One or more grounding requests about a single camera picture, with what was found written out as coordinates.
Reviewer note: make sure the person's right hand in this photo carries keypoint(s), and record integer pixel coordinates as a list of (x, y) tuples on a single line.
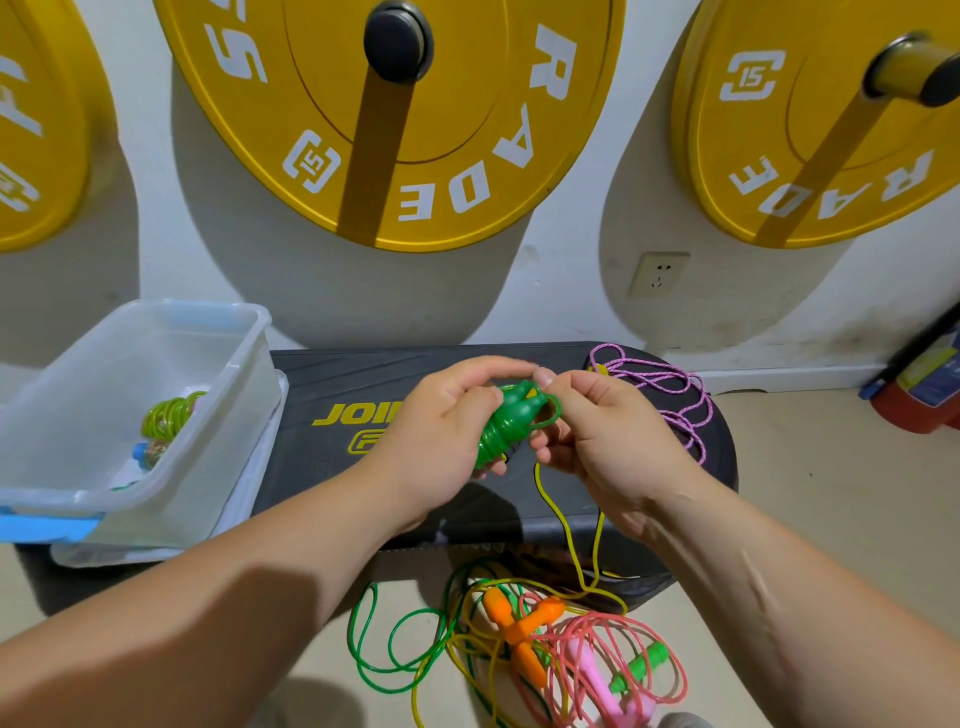
[(623, 435)]

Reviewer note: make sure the person's left hand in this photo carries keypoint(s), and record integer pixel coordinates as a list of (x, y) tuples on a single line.
[(435, 435)]

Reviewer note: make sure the clear plastic storage bin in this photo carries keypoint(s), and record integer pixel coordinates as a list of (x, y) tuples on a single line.
[(98, 383)]

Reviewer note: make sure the person's right forearm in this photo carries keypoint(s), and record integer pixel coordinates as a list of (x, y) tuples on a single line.
[(840, 608)]

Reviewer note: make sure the person's left forearm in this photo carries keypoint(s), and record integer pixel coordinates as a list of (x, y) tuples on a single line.
[(165, 623)]

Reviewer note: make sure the black aerobic step platform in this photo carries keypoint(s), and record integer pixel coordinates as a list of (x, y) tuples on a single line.
[(323, 375)]

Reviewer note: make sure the translucent plastic lid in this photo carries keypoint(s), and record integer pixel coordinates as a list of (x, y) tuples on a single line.
[(263, 458)]

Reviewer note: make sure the red fire extinguisher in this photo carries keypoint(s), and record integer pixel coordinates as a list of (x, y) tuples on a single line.
[(918, 383)]

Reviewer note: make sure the large yellow weight plate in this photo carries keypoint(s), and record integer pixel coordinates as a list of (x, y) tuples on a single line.
[(495, 135)]

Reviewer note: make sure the black plate peg cap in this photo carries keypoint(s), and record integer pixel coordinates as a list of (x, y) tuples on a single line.
[(398, 42)]

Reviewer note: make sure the blue plastic piece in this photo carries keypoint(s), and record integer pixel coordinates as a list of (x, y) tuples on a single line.
[(45, 527)]

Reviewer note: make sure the white wall socket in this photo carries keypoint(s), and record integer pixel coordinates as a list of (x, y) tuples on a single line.
[(659, 275)]

